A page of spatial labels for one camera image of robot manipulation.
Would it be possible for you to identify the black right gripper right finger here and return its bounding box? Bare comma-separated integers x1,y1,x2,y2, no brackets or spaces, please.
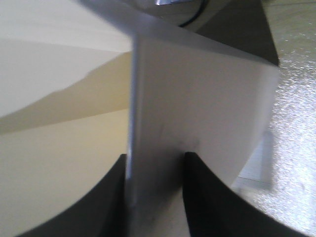
184,152,303,237

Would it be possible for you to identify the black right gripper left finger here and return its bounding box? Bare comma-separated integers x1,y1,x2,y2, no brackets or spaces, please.
20,154,126,237

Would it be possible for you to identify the white trash bin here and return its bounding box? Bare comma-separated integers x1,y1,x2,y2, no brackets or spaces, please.
0,0,281,237

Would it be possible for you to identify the black power cord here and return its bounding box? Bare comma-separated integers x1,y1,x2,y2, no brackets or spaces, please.
179,0,208,28

